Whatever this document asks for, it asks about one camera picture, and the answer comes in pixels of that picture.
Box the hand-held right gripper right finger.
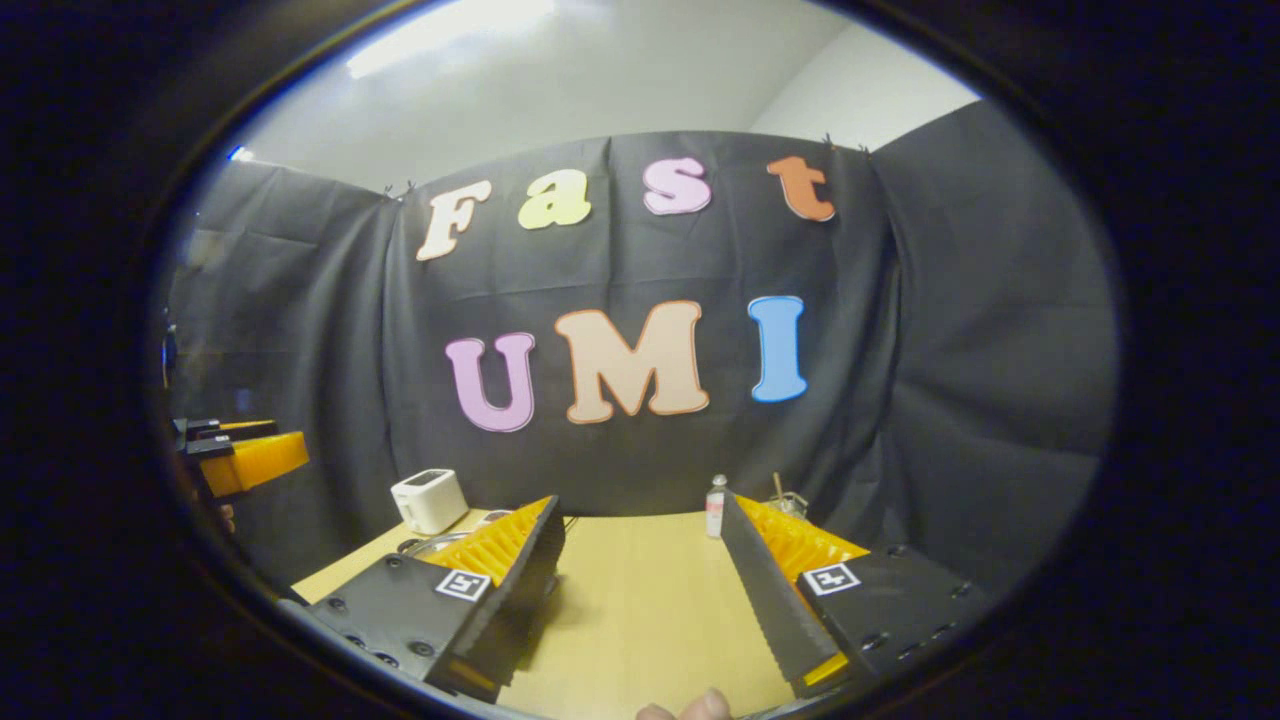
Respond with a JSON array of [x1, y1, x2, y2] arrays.
[[718, 489, 993, 701]]

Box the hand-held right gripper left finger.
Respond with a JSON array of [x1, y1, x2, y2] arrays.
[[308, 495, 568, 706]]

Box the stainless steel pot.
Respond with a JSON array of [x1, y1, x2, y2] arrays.
[[398, 508, 513, 561]]

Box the white toaster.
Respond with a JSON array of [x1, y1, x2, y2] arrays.
[[390, 468, 470, 536]]

